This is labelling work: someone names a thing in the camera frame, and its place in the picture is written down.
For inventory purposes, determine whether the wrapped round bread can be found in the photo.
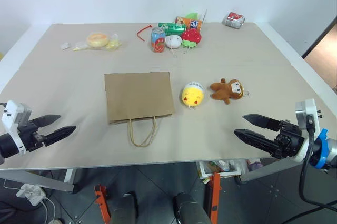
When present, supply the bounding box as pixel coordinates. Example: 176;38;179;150
86;32;110;49

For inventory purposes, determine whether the white power strip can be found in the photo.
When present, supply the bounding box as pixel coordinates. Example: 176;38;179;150
15;182;47;207

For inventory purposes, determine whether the red and blue drink can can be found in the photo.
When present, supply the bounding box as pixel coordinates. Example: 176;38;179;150
150;27;167;54

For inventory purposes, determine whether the white egg plush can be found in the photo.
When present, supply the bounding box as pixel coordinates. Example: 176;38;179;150
165;34;183;58

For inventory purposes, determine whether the white power cable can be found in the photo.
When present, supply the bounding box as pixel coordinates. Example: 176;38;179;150
0;178;57;224

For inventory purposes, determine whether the dark rounded shape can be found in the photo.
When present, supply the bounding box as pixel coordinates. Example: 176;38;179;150
172;191;212;224

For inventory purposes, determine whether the grey metal table frame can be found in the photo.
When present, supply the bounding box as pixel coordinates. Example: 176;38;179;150
0;157;303;193

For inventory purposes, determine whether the white storage box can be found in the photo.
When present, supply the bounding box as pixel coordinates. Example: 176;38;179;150
196;159;242;180

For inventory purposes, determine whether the orange snack packet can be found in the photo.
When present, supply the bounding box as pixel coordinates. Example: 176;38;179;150
174;16;204;32

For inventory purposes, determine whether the brown monkey plush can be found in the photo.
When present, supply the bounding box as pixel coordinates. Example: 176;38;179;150
209;77;251;106

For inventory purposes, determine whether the clear wrapper with yellow bits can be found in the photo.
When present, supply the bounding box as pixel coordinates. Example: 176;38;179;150
72;40;90;52

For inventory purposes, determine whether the red cable tie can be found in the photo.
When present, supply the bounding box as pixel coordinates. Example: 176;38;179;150
136;24;153;43

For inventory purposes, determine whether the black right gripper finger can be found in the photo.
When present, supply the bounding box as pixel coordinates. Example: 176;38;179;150
233;128;278;156
242;114;282;132

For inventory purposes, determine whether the silver red foil snack packet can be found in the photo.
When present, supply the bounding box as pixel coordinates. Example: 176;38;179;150
221;11;246;29

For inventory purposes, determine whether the green soda can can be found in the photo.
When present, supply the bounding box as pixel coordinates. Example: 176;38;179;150
157;22;187;36

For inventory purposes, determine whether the yellow chick plush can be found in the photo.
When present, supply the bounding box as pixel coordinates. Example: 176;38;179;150
181;80;206;112

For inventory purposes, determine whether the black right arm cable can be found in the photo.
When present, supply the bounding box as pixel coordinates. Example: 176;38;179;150
298;117;337;224

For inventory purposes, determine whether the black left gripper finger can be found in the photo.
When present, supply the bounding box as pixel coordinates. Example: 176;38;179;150
31;114;62;130
43;125;77;147

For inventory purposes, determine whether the orange clamp stand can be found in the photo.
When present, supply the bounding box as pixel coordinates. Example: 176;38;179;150
204;172;222;221
94;184;112;224

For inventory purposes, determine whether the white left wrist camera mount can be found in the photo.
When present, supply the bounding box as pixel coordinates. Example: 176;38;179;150
1;99;33;155

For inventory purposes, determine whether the brown paper bag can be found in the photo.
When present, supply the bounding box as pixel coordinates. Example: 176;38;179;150
104;70;176;148

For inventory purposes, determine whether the yellow snack in clear wrapper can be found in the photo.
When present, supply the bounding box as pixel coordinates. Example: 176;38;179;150
105;33;123;51

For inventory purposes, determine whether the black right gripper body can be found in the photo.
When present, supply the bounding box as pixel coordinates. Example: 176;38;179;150
272;119;304;159

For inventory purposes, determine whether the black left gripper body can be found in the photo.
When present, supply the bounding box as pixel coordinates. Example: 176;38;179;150
17;119;45;154

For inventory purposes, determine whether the strawberry plush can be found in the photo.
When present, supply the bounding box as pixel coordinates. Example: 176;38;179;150
180;28;203;52

